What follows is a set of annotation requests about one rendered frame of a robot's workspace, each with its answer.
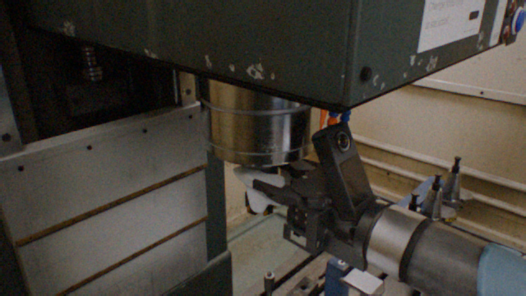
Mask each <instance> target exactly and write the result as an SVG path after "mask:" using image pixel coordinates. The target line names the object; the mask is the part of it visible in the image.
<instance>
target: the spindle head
mask: <svg viewBox="0 0 526 296"><path fill-rule="evenodd" d="M20 1H21V8H22V11H23V15H24V18H25V22H26V23H27V25H28V26H27V27H28V30H33V31H37V32H40V33H43V34H46V35H52V36H55V37H58V38H61V39H67V40H70V41H73V42H77V43H80V44H85V45H89V46H91V47H94V48H97V49H102V50H106V51H109V52H112V53H118V54H121V55H124V56H128V57H131V58H136V59H140V60H142V61H146V62H151V63H154V64H158V65H161V66H163V67H169V68H172V69H175V70H179V71H181V72H187V73H191V74H193V75H197V76H202V77H205V78H208V79H211V80H214V81H220V82H223V83H226V84H230V85H232V86H238V87H241V88H243V89H247V90H252V91H255V92H259V93H262V94H265V95H270V96H274V97H276V98H280V99H285V100H288V101H291V102H294V103H298V104H303V105H306V106H312V107H315V108H319V109H324V110H327V111H330V112H333V113H339V114H342V113H345V112H347V111H349V110H351V109H354V108H356V107H357V106H359V105H361V104H365V103H366V102H369V101H371V100H373V99H376V98H378V97H382V96H384V95H388V94H389V93H392V92H394V91H396V90H399V89H401V88H403V87H405V86H408V85H411V84H413V83H414V82H417V81H420V80H422V79H424V78H426V77H429V76H431V75H434V74H436V73H438V72H441V71H443V70H445V69H447V68H449V67H453V66H454V65H456V64H459V63H461V62H464V61H466V60H468V59H470V58H473V57H475V56H478V55H479V54H481V53H485V52H486V51H489V50H491V49H494V48H496V47H498V46H501V45H502V44H500V43H499V38H498V41H497V44H495V45H492V46H491V47H488V46H489V42H490V38H491V32H492V27H493V24H494V20H495V16H496V9H497V5H498V2H499V0H485V2H484V6H483V10H482V18H481V22H480V26H479V30H478V33H477V34H475V35H470V36H468V37H465V38H462V39H457V40H455V41H452V42H449V43H447V44H443V45H440V46H437V47H435V48H432V49H428V50H425V51H422V52H420V53H418V43H419V37H420V32H421V26H422V17H423V12H424V6H425V1H426V0H20ZM505 42H506V41H505ZM505 42H504V44H505Z"/></svg>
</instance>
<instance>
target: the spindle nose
mask: <svg viewBox="0 0 526 296"><path fill-rule="evenodd" d="M199 88H200V96H201V97H200V101H201V126H202V135H203V137H204V140H205V148H206V149H207V150H208V151H209V152H210V153H211V154H212V155H213V156H215V157H216V158H218V159H220V160H223V161H226V162H229V163H231V164H238V165H243V166H251V167H271V166H278V165H284V164H290V163H293V162H296V161H299V160H301V159H303V158H305V157H307V156H308V155H309V154H311V153H312V152H313V151H314V150H315V149H314V146H313V144H312V141H311V136H312V135H313V134H314V133H315V132H317V131H319V130H320V121H321V109H319V108H315V107H312V106H306V105H303V104H298V103H294V102H291V101H288V100H285V99H280V98H276V97H274V96H270V95H265V94H262V93H259V92H255V91H252V90H247V89H243V88H241V87H238V86H232V85H230V84H226V83H223V82H220V81H214V80H211V79H208V78H205V77H202V76H199Z"/></svg>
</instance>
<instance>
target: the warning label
mask: <svg viewBox="0 0 526 296"><path fill-rule="evenodd" d="M484 2H485V0H426V1H425V6H424V12H423V17H422V26H421V32H420V37H419V43H418V53H420V52H422V51H425V50H428V49H432V48H435V47H437V46H440V45H443V44H447V43H449V42H452V41H455V40H457V39H462V38H465V37H468V36H470V35H475V34H477V33H478V30H479V26H480V22H481V18H482V10H483V6H484Z"/></svg>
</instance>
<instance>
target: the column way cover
mask: <svg viewBox="0 0 526 296"><path fill-rule="evenodd" d="M22 149H23V153H20V154H17V155H11V156H8V157H5V158H2V159H0V216H1V219H2V224H3V227H4V229H5V232H6V235H7V237H8V238H9V239H10V241H11V242H12V246H13V248H14V252H15V254H16V259H17V262H18V265H19V268H20V271H21V275H22V279H23V281H24V284H25V288H26V291H27V294H28V296H160V295H162V294H164V293H165V292H167V291H169V290H170V289H171V288H173V287H175V286H176V285H178V284H180V283H182V282H183V281H184V280H186V279H188V278H189V277H191V276H193V275H194V274H195V273H197V272H199V271H201V270H202V269H203V268H205V267H206V266H207V254H206V242H205V235H206V230H205V221H206V220H207V215H208V210H207V197H206V184H205V169H206V167H208V160H207V149H206V148H205V140H204V137H203V135H202V126H201V103H200V102H196V104H195V105H192V106H186V107H180V106H179V105H175V104H173V105H169V106H167V107H163V108H161V109H155V110H152V111H149V112H145V113H140V114H137V115H134V116H131V117H127V118H122V119H119V120H117V121H113V122H110V123H105V124H101V125H98V126H95V127H89V128H86V129H83V130H80V131H77V132H71V133H65V134H62V135H59V136H53V137H50V138H47V139H43V140H41V141H35V142H32V143H29V144H25V145H23V146H22Z"/></svg>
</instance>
